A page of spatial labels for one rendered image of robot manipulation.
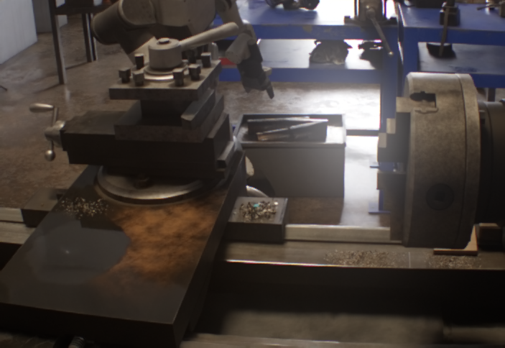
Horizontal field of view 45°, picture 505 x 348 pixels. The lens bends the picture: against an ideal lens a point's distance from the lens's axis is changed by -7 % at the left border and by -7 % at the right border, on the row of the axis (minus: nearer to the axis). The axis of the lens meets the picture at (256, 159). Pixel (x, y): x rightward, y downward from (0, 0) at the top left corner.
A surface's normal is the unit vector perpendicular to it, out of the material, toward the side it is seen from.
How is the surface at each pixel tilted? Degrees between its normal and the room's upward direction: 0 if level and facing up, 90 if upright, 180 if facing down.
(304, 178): 90
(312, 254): 0
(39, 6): 90
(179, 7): 115
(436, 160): 64
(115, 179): 0
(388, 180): 56
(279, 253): 0
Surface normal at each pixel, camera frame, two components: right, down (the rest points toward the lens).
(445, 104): -0.12, -0.57
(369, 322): 0.24, -0.81
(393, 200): -0.16, -0.15
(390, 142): -0.12, 0.78
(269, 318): -0.15, -0.89
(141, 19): 0.71, -0.22
